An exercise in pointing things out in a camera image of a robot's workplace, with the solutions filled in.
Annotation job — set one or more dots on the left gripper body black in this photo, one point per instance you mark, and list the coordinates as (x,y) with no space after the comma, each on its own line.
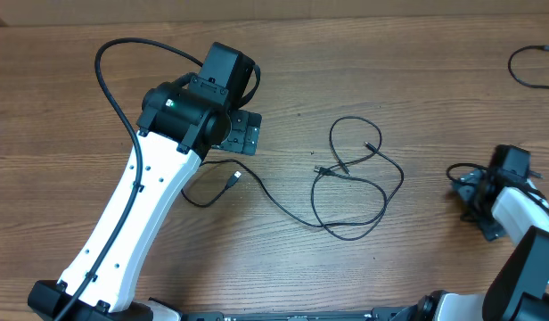
(242,137)

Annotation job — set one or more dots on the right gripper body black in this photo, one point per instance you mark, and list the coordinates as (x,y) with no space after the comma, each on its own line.
(484,217)

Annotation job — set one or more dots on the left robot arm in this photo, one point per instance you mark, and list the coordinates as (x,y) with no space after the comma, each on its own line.
(180,122)

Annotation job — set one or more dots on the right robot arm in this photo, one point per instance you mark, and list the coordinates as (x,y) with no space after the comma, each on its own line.
(503,201)

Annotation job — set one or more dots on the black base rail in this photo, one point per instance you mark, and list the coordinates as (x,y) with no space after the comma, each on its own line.
(297,315)

